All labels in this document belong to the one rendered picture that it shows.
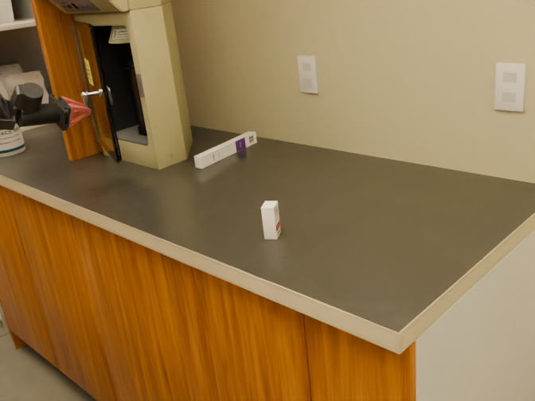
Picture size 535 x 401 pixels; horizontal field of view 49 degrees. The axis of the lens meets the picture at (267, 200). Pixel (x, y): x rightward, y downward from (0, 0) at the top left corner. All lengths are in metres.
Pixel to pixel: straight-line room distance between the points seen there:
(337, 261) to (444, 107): 0.62
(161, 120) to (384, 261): 0.92
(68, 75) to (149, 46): 0.39
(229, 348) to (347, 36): 0.93
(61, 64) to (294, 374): 1.28
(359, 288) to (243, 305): 0.30
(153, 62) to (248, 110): 0.46
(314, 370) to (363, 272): 0.22
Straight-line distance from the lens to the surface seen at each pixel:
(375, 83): 1.72
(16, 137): 2.34
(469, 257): 1.18
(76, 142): 2.10
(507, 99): 1.54
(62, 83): 2.06
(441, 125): 1.64
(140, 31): 1.77
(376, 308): 1.02
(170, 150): 1.85
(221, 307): 1.33
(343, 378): 1.15
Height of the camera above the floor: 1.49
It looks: 22 degrees down
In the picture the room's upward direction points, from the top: 6 degrees counter-clockwise
